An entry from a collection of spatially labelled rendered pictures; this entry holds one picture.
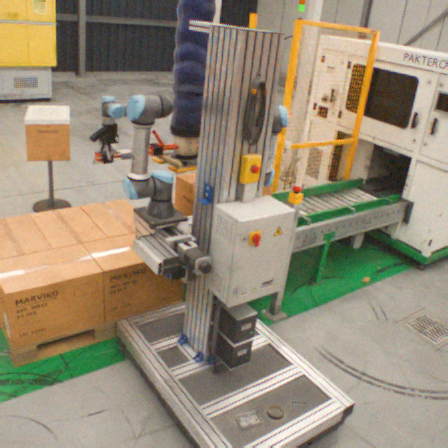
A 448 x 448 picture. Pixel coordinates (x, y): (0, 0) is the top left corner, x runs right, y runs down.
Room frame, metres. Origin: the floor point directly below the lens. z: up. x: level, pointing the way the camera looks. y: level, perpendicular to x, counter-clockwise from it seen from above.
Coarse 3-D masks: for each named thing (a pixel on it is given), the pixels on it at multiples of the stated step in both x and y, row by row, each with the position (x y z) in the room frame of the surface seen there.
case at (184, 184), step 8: (176, 176) 3.16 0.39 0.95; (184, 176) 3.17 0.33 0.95; (192, 176) 3.19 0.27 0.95; (176, 184) 3.16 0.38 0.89; (184, 184) 3.09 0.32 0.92; (192, 184) 3.03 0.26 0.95; (272, 184) 3.27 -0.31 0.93; (176, 192) 3.15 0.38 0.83; (184, 192) 3.08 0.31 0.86; (192, 192) 3.01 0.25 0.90; (264, 192) 3.22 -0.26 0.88; (176, 200) 3.15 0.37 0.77; (184, 200) 3.08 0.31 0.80; (192, 200) 3.01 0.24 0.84; (184, 208) 3.07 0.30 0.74; (192, 208) 3.00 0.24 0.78
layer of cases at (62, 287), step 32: (0, 224) 2.87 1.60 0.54; (32, 224) 2.93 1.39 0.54; (64, 224) 2.99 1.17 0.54; (96, 224) 3.06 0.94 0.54; (128, 224) 3.11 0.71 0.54; (0, 256) 2.44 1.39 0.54; (32, 256) 2.49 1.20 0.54; (64, 256) 2.55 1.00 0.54; (96, 256) 2.60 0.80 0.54; (128, 256) 2.65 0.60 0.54; (0, 288) 2.17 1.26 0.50; (32, 288) 2.16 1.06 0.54; (64, 288) 2.28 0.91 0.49; (96, 288) 2.40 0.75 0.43; (128, 288) 2.54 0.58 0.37; (160, 288) 2.69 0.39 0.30; (32, 320) 2.15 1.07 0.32; (64, 320) 2.27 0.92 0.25; (96, 320) 2.40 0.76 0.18
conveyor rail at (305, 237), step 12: (396, 204) 4.09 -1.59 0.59; (348, 216) 3.65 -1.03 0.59; (360, 216) 3.72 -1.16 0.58; (372, 216) 3.84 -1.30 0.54; (384, 216) 3.96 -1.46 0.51; (396, 216) 4.10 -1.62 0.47; (300, 228) 3.29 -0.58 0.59; (312, 228) 3.35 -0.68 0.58; (324, 228) 3.44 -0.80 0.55; (336, 228) 3.54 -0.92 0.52; (348, 228) 3.65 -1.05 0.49; (360, 228) 3.76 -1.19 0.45; (372, 228) 3.87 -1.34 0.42; (300, 240) 3.28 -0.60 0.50; (312, 240) 3.37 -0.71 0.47
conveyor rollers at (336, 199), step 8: (328, 192) 4.33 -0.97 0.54; (336, 192) 4.36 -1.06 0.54; (344, 192) 4.40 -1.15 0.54; (352, 192) 4.43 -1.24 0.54; (360, 192) 4.46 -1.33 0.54; (304, 200) 4.07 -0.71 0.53; (312, 200) 4.07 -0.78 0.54; (320, 200) 4.07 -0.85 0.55; (328, 200) 4.10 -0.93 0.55; (336, 200) 4.13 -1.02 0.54; (344, 200) 4.16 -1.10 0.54; (352, 200) 4.20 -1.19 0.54; (360, 200) 4.23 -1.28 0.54; (304, 208) 3.83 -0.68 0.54; (312, 208) 3.87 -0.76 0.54; (320, 208) 3.91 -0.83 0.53; (328, 208) 3.94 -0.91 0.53
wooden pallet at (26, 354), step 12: (180, 300) 2.80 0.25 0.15; (144, 312) 2.61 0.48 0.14; (0, 324) 2.40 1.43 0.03; (108, 324) 2.45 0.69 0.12; (60, 336) 2.25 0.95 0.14; (84, 336) 2.41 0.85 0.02; (96, 336) 2.39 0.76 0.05; (108, 336) 2.45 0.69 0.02; (12, 348) 2.07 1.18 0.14; (24, 348) 2.10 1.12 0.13; (36, 348) 2.15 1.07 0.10; (48, 348) 2.25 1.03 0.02; (60, 348) 2.26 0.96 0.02; (72, 348) 2.29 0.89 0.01; (12, 360) 2.10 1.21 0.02; (24, 360) 2.10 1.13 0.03; (36, 360) 2.14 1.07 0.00
